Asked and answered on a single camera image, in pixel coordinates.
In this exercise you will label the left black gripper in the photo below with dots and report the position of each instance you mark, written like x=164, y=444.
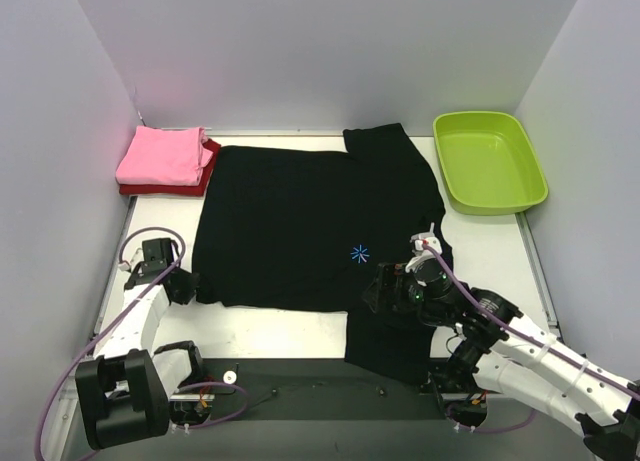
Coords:
x=183, y=285

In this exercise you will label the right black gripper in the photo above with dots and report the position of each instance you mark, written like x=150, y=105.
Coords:
x=386, y=288

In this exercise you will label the black t shirt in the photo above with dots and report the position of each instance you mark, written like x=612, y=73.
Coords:
x=305, y=231

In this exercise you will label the green plastic tray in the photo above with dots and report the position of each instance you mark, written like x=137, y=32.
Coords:
x=488, y=163

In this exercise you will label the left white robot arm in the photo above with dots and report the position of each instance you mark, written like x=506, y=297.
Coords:
x=124, y=390

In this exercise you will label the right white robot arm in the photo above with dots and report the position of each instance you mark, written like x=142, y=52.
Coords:
x=504, y=351

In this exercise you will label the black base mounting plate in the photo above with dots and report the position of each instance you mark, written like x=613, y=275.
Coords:
x=291, y=389

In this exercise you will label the folded red t shirt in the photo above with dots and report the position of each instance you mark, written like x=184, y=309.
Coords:
x=185, y=191

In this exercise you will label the folded pink t shirt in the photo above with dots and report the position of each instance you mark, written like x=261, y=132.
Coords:
x=165, y=157

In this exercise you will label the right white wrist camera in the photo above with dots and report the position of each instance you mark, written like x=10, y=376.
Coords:
x=425, y=247

